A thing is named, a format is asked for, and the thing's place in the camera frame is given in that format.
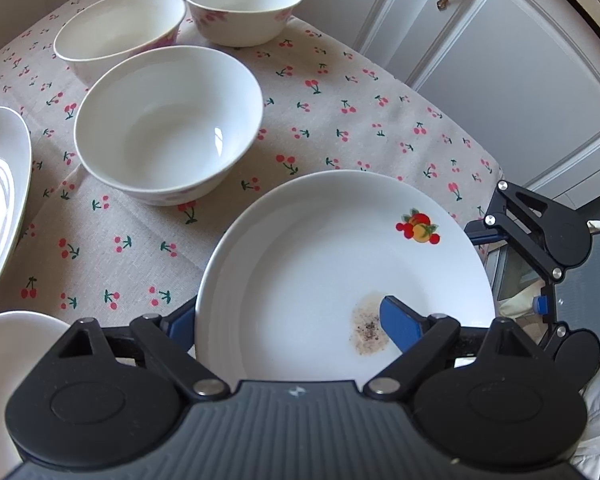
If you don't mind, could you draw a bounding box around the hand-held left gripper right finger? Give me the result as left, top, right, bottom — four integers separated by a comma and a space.
362, 295, 538, 402

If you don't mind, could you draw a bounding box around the cherry print tablecloth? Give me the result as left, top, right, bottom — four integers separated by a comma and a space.
0, 0, 503, 361

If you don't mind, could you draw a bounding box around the large white oval plate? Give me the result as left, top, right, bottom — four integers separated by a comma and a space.
0, 106, 33, 313

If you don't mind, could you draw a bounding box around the small white plate fruit print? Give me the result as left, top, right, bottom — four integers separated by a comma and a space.
0, 311, 73, 480

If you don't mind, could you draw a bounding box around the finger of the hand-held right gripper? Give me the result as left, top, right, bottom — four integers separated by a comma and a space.
532, 280, 571, 356
464, 180, 566, 282

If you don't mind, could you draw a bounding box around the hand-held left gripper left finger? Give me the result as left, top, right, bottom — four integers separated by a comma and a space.
55, 297, 232, 402

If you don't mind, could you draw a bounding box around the white cabinet door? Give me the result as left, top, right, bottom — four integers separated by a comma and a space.
405, 0, 600, 208
352, 0, 433, 83

